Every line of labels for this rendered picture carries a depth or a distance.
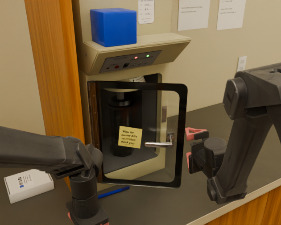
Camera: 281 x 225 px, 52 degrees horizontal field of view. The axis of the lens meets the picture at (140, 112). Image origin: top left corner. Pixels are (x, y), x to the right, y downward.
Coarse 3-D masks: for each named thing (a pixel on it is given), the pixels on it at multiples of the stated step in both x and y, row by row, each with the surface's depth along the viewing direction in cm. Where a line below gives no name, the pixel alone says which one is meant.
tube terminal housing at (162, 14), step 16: (80, 0) 81; (96, 0) 83; (112, 0) 85; (128, 0) 88; (160, 0) 93; (80, 16) 82; (160, 16) 95; (80, 32) 85; (144, 32) 95; (160, 32) 98; (80, 48) 88; (80, 64) 92; (160, 64) 103; (80, 80) 96; (112, 80) 95; (160, 80) 109
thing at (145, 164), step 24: (96, 96) 92; (120, 96) 91; (144, 96) 90; (168, 96) 89; (120, 120) 94; (144, 120) 94; (168, 120) 93; (144, 144) 97; (120, 168) 103; (144, 168) 102; (168, 168) 101
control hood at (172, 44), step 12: (144, 36) 93; (156, 36) 93; (168, 36) 93; (180, 36) 93; (84, 48) 85; (96, 48) 78; (108, 48) 78; (120, 48) 80; (132, 48) 82; (144, 48) 84; (156, 48) 87; (168, 48) 90; (180, 48) 93; (96, 60) 80; (156, 60) 95; (168, 60) 99; (96, 72) 87; (108, 72) 91
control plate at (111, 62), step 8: (120, 56) 83; (128, 56) 85; (136, 56) 87; (144, 56) 89; (152, 56) 91; (104, 64) 84; (112, 64) 86; (120, 64) 88; (136, 64) 92; (144, 64) 95
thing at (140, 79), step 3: (129, 78) 102; (132, 78) 102; (135, 78) 103; (138, 78) 104; (141, 78) 106; (144, 78) 109; (123, 81) 102; (126, 81) 102; (129, 81) 102; (132, 81) 102; (135, 81) 103; (138, 81) 104; (141, 81) 105; (144, 81) 107
